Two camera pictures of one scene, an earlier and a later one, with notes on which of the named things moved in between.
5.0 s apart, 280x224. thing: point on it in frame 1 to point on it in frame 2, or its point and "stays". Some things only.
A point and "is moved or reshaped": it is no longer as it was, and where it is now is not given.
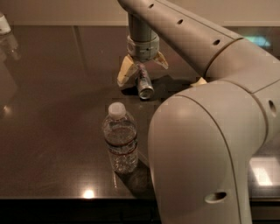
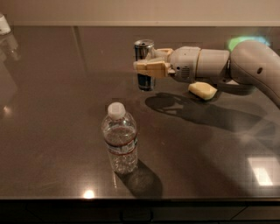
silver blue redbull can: x=144 y=82 is moved or reshaped
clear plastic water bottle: x=120 y=129 stays
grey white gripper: x=143 y=50 to x=184 y=63
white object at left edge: x=4 y=27 stays
